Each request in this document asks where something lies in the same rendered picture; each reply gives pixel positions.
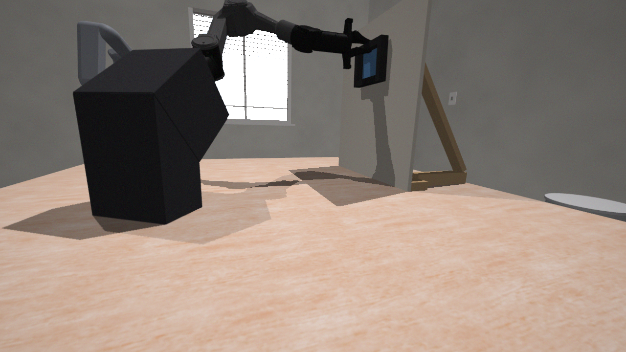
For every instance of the brown wooden brace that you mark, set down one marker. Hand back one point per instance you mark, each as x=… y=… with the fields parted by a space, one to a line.
x=421 y=180

